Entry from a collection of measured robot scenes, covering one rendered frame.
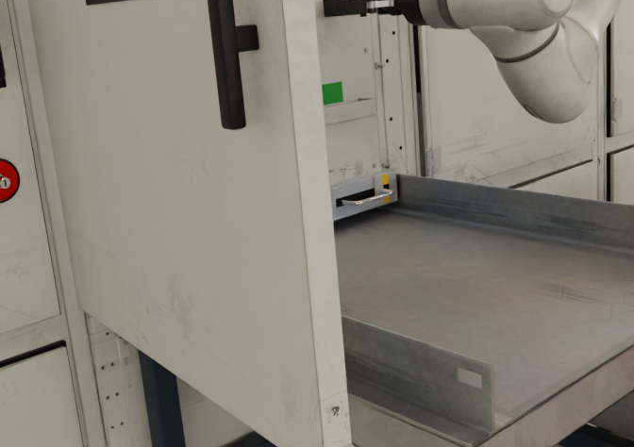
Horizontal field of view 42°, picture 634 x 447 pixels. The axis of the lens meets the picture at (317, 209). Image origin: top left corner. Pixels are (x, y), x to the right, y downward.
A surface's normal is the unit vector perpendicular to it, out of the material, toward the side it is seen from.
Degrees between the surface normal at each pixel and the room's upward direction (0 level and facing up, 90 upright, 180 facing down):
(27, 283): 90
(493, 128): 90
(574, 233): 90
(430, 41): 90
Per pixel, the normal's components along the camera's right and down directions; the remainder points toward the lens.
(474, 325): -0.08, -0.97
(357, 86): 0.66, 0.13
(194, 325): -0.81, 0.21
